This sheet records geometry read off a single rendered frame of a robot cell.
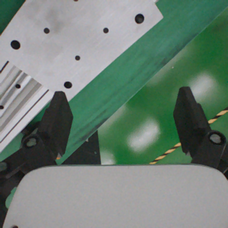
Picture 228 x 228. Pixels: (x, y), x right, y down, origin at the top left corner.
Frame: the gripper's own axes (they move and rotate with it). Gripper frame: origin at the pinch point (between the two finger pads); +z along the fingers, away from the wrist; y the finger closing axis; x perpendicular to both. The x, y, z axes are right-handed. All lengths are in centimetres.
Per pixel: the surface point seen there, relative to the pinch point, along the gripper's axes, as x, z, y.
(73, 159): -52, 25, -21
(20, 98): -9.8, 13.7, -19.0
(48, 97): -7.8, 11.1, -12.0
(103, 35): 1.9, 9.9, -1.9
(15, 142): -25.8, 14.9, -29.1
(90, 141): -60, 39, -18
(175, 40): -5.2, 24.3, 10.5
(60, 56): 0.3, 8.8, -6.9
